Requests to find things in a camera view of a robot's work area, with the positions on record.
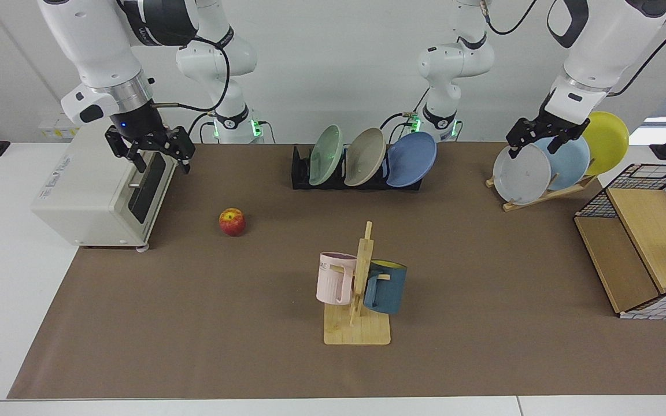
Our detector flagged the red apple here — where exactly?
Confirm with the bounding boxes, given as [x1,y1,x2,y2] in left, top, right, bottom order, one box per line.
[219,208,247,237]

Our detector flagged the light blue plate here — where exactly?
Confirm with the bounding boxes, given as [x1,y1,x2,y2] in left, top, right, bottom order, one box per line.
[532,134,591,191]

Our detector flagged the grey plate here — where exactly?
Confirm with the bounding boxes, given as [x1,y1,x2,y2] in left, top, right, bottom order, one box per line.
[493,143,552,206]

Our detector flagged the wooden plate rack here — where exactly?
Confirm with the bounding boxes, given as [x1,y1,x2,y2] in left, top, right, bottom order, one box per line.
[486,173,598,212]

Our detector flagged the yellow plate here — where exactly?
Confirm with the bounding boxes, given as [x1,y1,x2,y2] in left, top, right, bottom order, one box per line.
[582,112,630,176]

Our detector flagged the black dish rack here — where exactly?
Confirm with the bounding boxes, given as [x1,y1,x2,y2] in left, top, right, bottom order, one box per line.
[291,144,424,191]

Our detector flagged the green plate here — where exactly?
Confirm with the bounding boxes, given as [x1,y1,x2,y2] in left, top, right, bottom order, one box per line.
[309,125,344,186]

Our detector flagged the beige plate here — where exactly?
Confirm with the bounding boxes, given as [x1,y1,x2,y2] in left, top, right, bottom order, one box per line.
[344,128,387,187]

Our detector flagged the pale toaster oven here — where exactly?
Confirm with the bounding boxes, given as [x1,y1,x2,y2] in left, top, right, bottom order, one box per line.
[31,118,179,252]

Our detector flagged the brown table cloth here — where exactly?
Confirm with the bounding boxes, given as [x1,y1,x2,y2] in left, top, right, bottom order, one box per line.
[7,143,666,399]

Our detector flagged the dark blue cup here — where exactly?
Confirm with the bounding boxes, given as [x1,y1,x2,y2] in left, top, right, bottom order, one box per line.
[363,259,408,315]

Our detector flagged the pink cup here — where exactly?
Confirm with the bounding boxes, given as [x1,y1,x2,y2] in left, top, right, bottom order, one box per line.
[316,252,358,305]

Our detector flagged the wooden cup stand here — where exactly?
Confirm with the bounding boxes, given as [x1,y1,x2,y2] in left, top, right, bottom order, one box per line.
[324,221,392,346]

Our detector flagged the white wall socket box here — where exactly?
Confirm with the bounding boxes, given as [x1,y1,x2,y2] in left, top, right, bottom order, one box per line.
[38,118,79,139]

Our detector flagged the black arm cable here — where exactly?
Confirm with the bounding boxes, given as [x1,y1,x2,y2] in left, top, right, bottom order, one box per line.
[605,13,666,98]
[151,36,231,113]

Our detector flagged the wire basket with wooden floor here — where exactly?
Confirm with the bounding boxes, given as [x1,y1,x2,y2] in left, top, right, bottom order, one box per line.
[574,164,666,320]

